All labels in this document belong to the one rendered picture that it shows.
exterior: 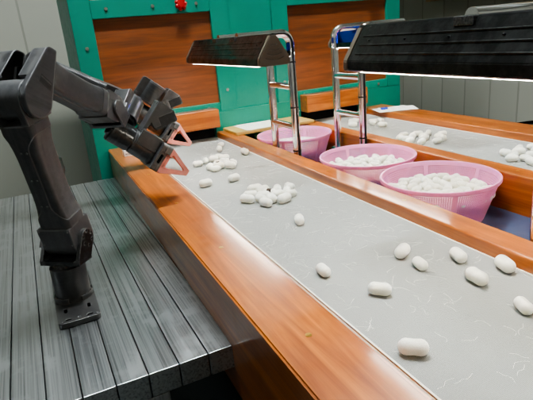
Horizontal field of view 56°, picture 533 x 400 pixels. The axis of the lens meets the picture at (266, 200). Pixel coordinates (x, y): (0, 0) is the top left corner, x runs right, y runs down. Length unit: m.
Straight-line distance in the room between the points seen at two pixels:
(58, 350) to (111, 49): 1.25
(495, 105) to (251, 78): 1.83
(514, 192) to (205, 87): 1.20
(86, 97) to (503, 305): 0.78
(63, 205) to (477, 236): 0.71
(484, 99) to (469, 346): 2.90
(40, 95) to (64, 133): 2.37
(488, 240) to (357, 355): 0.38
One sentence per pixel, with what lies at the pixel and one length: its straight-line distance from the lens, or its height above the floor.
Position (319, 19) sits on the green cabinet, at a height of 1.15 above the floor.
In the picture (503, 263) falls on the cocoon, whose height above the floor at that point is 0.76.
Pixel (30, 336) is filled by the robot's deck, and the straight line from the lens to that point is 0.95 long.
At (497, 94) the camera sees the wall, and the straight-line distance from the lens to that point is 3.41.
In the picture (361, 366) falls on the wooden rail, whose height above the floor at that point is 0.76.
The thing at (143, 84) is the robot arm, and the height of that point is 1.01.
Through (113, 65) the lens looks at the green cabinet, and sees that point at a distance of 1.90.
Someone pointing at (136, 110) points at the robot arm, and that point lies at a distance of 1.17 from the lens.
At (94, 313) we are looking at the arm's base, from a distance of 0.94.
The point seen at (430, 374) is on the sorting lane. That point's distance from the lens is 0.61.
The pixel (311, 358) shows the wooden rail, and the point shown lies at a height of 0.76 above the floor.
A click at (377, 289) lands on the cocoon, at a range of 0.74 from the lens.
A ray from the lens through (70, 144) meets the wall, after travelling 3.25.
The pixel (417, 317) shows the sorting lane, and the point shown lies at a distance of 0.71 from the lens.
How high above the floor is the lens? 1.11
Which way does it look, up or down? 18 degrees down
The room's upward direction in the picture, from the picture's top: 5 degrees counter-clockwise
